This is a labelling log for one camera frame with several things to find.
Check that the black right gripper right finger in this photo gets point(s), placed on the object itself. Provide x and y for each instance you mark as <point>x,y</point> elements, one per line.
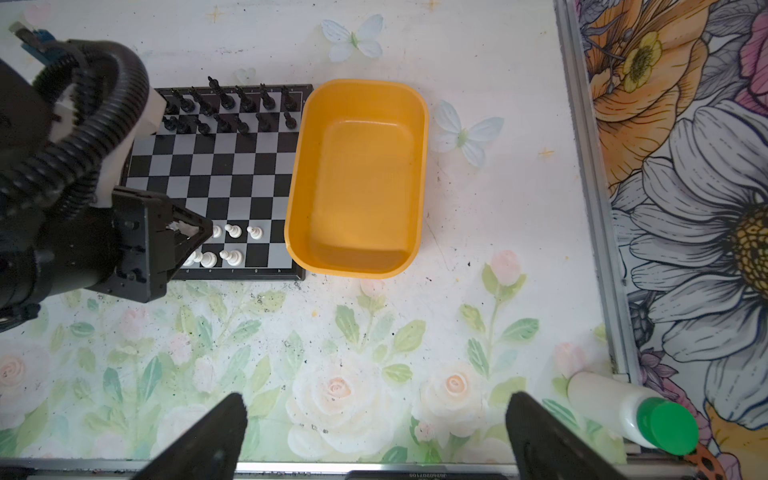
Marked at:
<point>545,449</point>

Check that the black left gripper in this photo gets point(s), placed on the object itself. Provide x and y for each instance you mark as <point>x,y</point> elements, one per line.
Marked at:
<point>130,250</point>

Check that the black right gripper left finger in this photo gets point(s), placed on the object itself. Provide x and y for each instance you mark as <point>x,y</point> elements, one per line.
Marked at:
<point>210,449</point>

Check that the black tall chess piece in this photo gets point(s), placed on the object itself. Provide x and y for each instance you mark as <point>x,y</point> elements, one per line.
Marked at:
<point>289,102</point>

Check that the black pawn mid tub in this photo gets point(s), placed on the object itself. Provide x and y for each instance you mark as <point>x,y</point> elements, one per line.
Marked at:
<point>290,121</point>

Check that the green capped white bottle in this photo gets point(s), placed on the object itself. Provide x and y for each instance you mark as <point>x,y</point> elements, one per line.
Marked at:
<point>638,414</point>

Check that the black white chessboard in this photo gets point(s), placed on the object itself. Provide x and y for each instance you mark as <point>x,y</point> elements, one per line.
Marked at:
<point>227,155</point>

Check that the yellow plastic tub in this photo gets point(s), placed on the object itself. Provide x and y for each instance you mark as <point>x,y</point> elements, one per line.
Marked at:
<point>356,199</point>

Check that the aluminium front rail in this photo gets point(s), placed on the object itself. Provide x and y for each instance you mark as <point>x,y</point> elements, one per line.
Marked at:
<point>637,468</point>

